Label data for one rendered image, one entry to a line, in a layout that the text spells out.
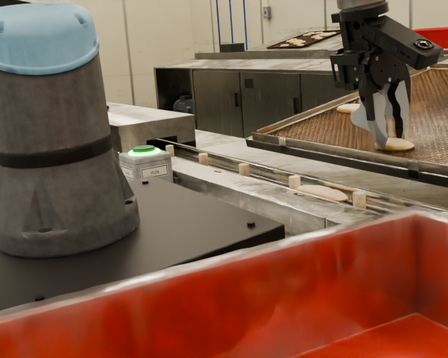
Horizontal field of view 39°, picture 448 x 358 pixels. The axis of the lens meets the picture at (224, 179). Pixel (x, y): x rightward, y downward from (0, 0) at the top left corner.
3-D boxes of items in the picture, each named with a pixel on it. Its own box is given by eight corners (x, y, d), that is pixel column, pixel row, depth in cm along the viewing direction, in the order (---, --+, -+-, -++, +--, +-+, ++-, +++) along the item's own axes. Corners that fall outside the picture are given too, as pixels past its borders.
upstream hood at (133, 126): (-9, 116, 237) (-13, 93, 235) (38, 110, 246) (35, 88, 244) (121, 160, 132) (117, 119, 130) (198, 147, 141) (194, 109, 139)
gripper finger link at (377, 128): (360, 145, 102) (357, 87, 100) (389, 148, 97) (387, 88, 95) (346, 148, 101) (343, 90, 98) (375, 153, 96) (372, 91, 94)
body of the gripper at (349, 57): (367, 79, 104) (355, 3, 100) (410, 79, 97) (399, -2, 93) (334, 92, 100) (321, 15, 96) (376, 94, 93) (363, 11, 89)
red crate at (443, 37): (392, 50, 452) (392, 31, 450) (424, 46, 472) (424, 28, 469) (455, 48, 412) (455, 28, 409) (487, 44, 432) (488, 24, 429)
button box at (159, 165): (122, 213, 115) (115, 153, 113) (161, 204, 119) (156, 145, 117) (141, 222, 108) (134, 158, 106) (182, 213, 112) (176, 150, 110)
